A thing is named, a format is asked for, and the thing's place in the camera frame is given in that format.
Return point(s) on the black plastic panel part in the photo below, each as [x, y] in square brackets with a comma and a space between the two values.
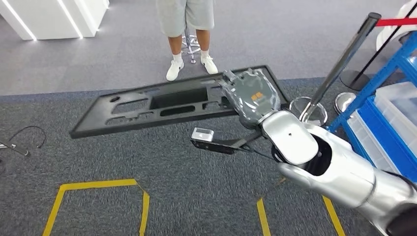
[182, 97]

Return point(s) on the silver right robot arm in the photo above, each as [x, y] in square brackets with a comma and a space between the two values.
[342, 176]

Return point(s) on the blue metal shelf rack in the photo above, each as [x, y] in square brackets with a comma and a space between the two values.
[384, 72]

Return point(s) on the chrome stool base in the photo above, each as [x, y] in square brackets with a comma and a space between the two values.
[192, 45]

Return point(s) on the person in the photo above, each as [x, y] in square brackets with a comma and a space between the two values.
[182, 16]

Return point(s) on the yellow floor tape outline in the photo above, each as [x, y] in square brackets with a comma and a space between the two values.
[262, 215]
[97, 184]

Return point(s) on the white plastic bin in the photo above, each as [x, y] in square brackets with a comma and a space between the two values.
[361, 136]

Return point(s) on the white lit display counter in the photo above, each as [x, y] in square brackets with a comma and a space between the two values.
[49, 16]

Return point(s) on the dark flat bar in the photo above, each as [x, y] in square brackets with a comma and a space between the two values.
[19, 150]

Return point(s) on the red barrier belt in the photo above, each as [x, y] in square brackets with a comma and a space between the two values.
[397, 22]

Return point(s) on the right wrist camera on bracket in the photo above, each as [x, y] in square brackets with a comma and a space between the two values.
[202, 134]

